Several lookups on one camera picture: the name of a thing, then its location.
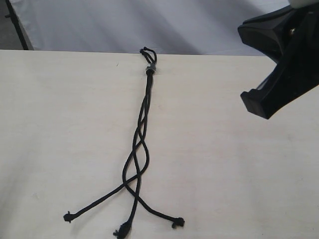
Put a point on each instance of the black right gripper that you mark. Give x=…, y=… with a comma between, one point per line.
x=290, y=37

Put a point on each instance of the clear tape piece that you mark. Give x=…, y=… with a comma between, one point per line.
x=151, y=68

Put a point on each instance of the grey backdrop cloth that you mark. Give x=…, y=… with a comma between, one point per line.
x=191, y=27

